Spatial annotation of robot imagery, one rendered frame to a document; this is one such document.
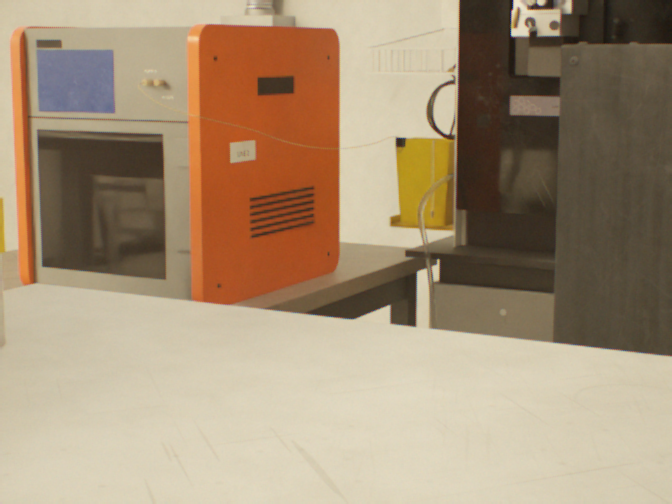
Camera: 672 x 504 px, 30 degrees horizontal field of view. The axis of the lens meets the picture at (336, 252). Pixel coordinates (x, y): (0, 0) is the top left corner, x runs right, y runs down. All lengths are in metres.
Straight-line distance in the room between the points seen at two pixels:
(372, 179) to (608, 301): 2.45
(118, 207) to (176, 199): 0.11
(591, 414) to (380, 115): 2.96
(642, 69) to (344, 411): 0.60
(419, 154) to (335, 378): 1.60
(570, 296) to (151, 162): 0.83
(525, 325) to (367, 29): 1.62
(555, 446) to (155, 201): 1.32
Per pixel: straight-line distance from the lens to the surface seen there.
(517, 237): 2.27
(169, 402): 0.70
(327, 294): 2.04
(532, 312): 2.18
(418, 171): 2.33
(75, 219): 1.98
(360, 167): 3.65
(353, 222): 3.68
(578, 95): 1.22
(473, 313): 2.22
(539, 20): 2.10
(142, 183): 1.89
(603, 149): 1.21
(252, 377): 0.74
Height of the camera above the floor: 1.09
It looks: 9 degrees down
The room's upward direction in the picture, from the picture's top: straight up
